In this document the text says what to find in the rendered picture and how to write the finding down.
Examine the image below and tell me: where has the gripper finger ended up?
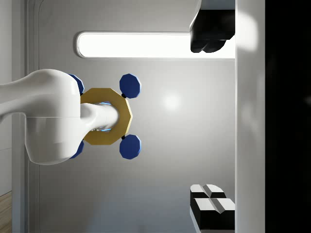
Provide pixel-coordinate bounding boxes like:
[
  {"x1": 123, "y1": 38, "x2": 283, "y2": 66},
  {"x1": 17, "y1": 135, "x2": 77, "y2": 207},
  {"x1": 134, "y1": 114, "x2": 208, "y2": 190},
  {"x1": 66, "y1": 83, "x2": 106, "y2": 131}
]
[
  {"x1": 189, "y1": 0, "x2": 236, "y2": 54},
  {"x1": 190, "y1": 184, "x2": 236, "y2": 233}
]

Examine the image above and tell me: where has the drone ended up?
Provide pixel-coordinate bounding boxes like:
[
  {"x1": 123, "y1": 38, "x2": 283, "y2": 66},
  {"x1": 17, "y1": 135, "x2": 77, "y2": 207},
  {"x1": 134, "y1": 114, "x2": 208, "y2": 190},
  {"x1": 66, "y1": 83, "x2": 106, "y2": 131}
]
[{"x1": 68, "y1": 73, "x2": 142, "y2": 160}]

